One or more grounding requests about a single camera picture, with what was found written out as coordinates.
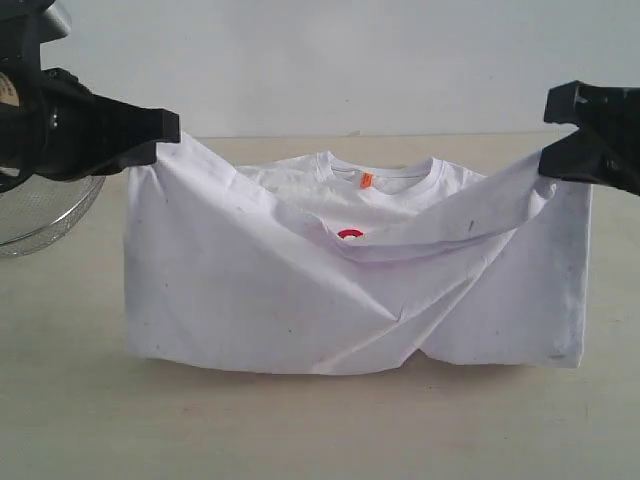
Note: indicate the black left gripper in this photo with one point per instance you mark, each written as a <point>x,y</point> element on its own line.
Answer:
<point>91,135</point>

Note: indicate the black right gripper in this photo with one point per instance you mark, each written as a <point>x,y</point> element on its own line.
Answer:
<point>604,148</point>

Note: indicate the white t-shirt with red logo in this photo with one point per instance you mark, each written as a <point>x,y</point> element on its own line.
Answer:
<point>312,265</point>

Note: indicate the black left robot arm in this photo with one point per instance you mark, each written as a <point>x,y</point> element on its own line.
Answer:
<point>23,116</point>

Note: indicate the metal wire mesh basket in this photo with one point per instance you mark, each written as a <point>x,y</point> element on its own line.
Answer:
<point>40,212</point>

